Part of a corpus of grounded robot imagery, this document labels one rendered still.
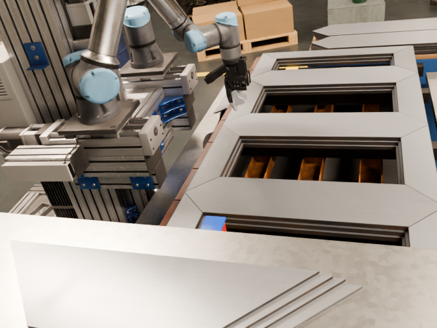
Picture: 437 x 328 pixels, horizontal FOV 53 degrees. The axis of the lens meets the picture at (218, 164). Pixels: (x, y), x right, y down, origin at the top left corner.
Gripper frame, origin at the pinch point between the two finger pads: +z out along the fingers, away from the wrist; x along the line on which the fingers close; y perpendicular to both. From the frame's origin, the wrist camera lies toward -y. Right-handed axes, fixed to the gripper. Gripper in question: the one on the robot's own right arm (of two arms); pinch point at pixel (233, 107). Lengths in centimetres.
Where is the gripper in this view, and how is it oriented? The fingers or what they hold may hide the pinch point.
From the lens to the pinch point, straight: 169.8
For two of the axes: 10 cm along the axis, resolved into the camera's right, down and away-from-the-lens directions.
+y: 9.5, 0.3, -3.2
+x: 2.8, -5.6, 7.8
